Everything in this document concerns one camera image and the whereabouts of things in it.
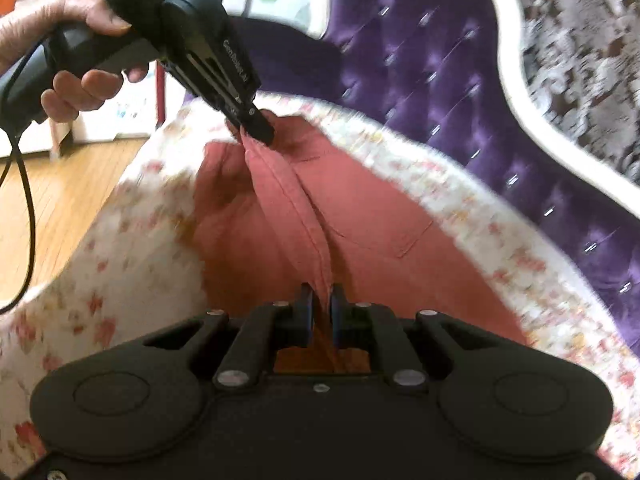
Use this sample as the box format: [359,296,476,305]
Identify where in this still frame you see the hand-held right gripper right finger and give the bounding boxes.
[329,282,501,393]

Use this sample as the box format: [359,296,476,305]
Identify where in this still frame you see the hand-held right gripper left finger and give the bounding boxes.
[142,282,317,391]

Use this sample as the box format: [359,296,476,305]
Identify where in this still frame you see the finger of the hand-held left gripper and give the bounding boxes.
[219,101,277,146]

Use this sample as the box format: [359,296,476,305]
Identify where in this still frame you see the terracotta red pants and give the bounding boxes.
[187,110,531,376]

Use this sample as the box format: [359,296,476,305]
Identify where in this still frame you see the person's left hand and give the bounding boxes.
[0,0,151,124]

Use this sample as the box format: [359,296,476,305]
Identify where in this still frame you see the white printed cabinet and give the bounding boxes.
[50,72,168,157]

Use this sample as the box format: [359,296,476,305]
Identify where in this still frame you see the purple tufted headboard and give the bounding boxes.
[232,0,640,361]

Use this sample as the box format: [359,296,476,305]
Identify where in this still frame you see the white floral bedspread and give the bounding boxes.
[0,92,640,480]

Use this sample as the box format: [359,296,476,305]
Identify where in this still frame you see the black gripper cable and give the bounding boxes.
[0,125,39,314]

